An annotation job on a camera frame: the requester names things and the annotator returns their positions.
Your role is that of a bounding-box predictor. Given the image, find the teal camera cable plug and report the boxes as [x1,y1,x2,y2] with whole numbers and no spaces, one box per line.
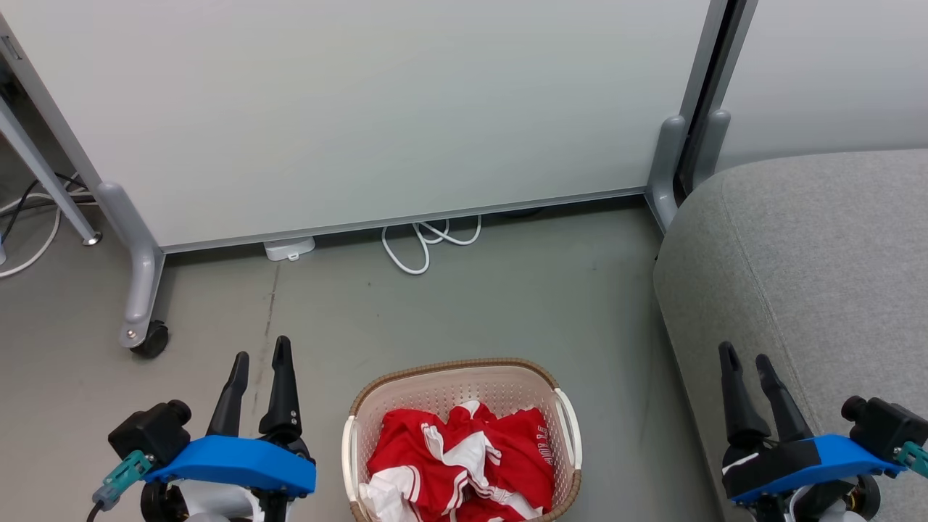
[895,441,928,479]
[92,449,154,513]

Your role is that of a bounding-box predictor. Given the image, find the white power adapter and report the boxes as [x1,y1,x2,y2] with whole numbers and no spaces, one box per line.
[262,236,317,262]

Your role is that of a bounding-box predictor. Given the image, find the large white partition panel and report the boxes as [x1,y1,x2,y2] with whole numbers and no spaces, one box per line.
[0,0,729,254]

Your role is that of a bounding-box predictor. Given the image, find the red and white jersey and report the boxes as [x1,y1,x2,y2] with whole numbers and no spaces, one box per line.
[358,408,508,522]

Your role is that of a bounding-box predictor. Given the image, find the grey fabric sofa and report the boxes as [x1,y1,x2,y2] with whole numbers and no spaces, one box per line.
[652,149,928,522]

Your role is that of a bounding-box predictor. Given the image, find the red shorts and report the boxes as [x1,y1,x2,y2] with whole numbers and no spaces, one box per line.
[446,400,557,522]

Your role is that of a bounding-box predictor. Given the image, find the teal left camera cable plug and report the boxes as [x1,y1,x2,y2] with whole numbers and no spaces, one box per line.
[92,449,154,513]

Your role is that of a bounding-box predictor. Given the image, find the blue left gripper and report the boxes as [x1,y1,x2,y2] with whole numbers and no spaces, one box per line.
[145,336,318,522]

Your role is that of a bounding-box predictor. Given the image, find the teal right camera cable plug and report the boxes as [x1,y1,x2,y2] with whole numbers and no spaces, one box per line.
[895,441,928,479]

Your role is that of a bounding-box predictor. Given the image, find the beige plastic laundry basket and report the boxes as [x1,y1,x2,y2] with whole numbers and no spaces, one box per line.
[341,357,584,522]

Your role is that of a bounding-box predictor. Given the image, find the grey partition leg with caster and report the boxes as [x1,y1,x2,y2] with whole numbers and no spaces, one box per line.
[94,181,170,360]

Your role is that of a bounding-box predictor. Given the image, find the grey metal table leg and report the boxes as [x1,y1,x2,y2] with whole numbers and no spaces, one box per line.
[0,94,103,247]

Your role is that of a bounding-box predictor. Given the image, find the looped white cable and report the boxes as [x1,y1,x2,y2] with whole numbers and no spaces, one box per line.
[381,215,484,277]

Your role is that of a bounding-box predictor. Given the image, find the long white floor cable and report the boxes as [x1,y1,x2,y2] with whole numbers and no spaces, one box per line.
[0,187,66,281]

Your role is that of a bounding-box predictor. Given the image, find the black floor cable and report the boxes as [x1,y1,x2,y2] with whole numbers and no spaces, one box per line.
[0,173,91,244]

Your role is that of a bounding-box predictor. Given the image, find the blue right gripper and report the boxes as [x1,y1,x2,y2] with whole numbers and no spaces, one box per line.
[718,342,907,503]

